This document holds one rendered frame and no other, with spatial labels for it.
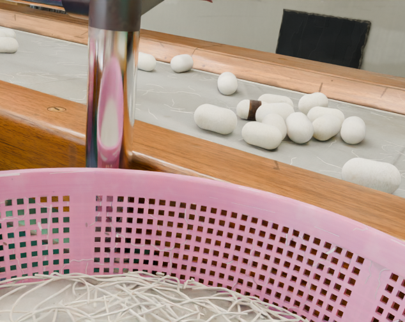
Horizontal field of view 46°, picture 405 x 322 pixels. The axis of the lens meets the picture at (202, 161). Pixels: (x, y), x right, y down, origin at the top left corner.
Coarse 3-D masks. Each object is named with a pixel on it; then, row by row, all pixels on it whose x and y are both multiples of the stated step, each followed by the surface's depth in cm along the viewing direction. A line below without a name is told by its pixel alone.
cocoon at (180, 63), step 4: (176, 56) 59; (180, 56) 59; (184, 56) 60; (188, 56) 60; (172, 60) 59; (176, 60) 59; (180, 60) 59; (184, 60) 59; (188, 60) 60; (192, 60) 61; (172, 64) 59; (176, 64) 59; (180, 64) 59; (184, 64) 59; (188, 64) 60; (192, 64) 61; (172, 68) 59; (176, 68) 59; (180, 68) 59; (184, 68) 59; (188, 68) 60; (180, 72) 60
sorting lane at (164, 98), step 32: (0, 64) 53; (32, 64) 55; (64, 64) 57; (160, 64) 64; (64, 96) 43; (160, 96) 48; (192, 96) 49; (224, 96) 51; (256, 96) 52; (288, 96) 54; (192, 128) 39; (384, 128) 46; (288, 160) 34; (320, 160) 35; (384, 160) 37
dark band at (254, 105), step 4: (252, 100) 43; (256, 100) 43; (260, 100) 43; (252, 104) 42; (256, 104) 42; (260, 104) 42; (252, 108) 42; (256, 108) 42; (248, 112) 42; (252, 112) 42; (248, 116) 42; (252, 116) 42; (252, 120) 43
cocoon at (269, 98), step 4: (260, 96) 45; (264, 96) 45; (268, 96) 45; (272, 96) 45; (276, 96) 45; (280, 96) 45; (284, 96) 45; (264, 100) 45; (268, 100) 44; (272, 100) 44; (276, 100) 44; (280, 100) 44; (284, 100) 44; (288, 100) 44; (292, 104) 45
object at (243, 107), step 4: (244, 100) 43; (248, 100) 42; (240, 104) 42; (244, 104) 42; (248, 104) 42; (236, 108) 43; (240, 108) 42; (244, 108) 42; (248, 108) 42; (240, 112) 42; (244, 112) 42; (240, 116) 43; (244, 116) 42
